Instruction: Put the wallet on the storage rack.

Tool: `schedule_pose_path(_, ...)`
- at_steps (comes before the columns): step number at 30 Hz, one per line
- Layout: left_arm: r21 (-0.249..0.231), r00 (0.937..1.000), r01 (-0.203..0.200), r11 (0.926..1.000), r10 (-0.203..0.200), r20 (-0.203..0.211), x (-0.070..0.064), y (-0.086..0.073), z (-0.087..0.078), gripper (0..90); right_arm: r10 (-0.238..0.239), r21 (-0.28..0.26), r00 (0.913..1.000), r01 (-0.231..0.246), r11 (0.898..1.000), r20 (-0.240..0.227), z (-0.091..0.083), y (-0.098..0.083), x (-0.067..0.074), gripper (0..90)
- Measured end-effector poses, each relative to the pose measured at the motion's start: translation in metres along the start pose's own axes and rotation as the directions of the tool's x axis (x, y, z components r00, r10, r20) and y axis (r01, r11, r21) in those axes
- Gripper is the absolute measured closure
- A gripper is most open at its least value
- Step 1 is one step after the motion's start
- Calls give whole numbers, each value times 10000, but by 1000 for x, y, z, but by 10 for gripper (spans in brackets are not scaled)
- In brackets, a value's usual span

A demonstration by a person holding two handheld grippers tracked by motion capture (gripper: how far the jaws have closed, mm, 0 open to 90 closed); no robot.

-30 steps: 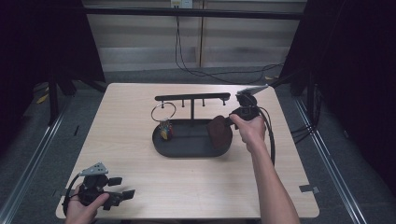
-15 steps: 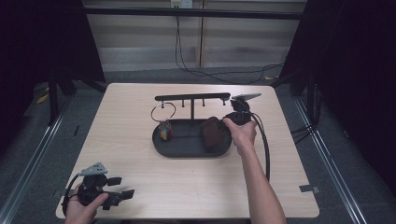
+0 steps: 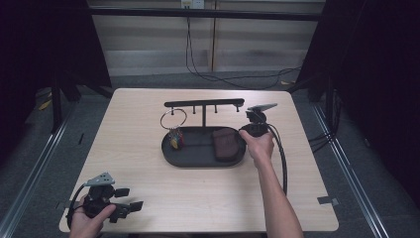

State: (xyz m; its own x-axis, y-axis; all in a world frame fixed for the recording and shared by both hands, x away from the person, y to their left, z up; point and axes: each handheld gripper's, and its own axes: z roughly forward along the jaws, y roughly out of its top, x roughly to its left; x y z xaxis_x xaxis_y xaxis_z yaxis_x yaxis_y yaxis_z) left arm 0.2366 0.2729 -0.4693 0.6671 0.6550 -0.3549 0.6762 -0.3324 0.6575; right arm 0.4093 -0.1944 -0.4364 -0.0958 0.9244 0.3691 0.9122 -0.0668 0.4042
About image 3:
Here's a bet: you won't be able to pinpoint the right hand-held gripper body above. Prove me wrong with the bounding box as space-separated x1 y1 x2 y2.
240 102 278 138

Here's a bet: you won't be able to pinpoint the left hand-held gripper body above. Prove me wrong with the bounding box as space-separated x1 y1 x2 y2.
82 172 120 223

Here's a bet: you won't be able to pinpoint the brown zip pouch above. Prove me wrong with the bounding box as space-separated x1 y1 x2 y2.
211 127 242 164

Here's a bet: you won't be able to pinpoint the black key rack with tray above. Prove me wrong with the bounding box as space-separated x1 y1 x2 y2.
160 97 248 169

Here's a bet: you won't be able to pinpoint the key ring with coloured tags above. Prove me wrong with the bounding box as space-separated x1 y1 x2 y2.
159 107 188 151

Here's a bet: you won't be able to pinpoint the person's right hand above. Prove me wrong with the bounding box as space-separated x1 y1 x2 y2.
238 128 275 170

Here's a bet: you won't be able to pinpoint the person's left hand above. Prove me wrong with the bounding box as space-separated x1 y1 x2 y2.
68 201 117 238

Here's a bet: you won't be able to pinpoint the grey tape strip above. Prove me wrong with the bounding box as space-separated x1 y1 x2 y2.
54 200 80 210
316 195 340 206

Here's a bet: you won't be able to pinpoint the black horizontal bar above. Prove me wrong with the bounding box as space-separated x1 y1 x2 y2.
88 7 324 23

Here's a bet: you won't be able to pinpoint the black curtain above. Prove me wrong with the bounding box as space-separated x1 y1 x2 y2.
286 0 420 202
0 0 113 167

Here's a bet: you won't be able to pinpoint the left hand-held gripper cable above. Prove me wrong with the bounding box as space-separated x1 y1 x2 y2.
65 183 87 230

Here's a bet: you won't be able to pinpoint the hand-held gripper cable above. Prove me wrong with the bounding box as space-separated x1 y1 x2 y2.
265 123 288 196
65 183 87 230

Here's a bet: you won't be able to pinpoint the right hand-held gripper cable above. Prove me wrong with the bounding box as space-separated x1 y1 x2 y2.
265 123 288 196

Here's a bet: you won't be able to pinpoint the black floor cables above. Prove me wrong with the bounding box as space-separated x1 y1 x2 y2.
307 88 341 154

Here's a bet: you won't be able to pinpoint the metal floor rail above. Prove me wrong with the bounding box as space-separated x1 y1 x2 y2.
311 103 394 238
0 102 79 238

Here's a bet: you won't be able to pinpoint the black wall cable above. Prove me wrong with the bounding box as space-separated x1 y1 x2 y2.
184 16 303 90

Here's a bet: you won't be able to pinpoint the white wall socket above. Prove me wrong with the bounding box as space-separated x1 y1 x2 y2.
180 0 206 10

